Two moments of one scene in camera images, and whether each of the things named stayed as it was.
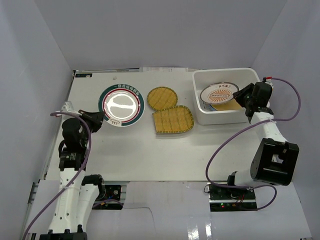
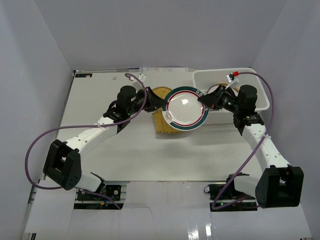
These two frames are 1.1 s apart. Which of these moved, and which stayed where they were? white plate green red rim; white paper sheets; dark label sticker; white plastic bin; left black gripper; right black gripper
Moved: left black gripper; right black gripper; white plate green red rim
Stayed: white plastic bin; dark label sticker; white paper sheets
